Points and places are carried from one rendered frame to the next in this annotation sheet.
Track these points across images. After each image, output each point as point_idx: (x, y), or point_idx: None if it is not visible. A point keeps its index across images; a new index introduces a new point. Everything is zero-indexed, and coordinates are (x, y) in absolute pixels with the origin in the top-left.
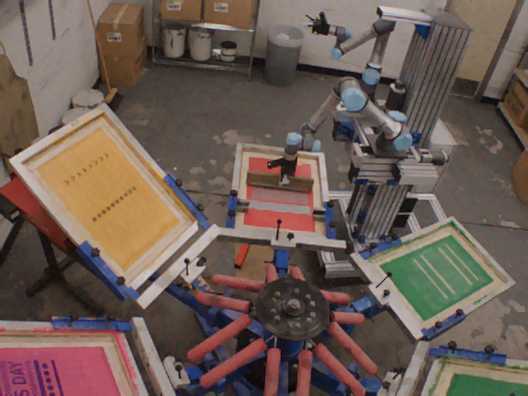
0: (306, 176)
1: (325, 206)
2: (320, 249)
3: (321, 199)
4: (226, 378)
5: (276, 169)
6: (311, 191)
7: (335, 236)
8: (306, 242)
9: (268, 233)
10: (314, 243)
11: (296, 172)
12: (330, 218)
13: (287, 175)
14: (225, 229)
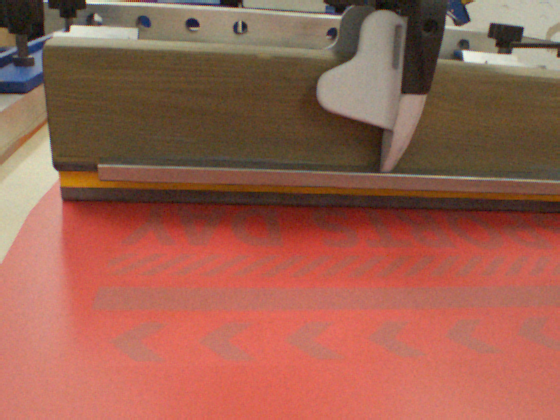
0: (23, 342)
1: (32, 70)
2: (144, 27)
3: (3, 166)
4: (329, 37)
5: (521, 399)
6: (58, 198)
7: (64, 29)
8: (198, 5)
9: (340, 19)
10: (170, 4)
11: (184, 404)
12: (39, 53)
13: (339, 56)
14: (479, 30)
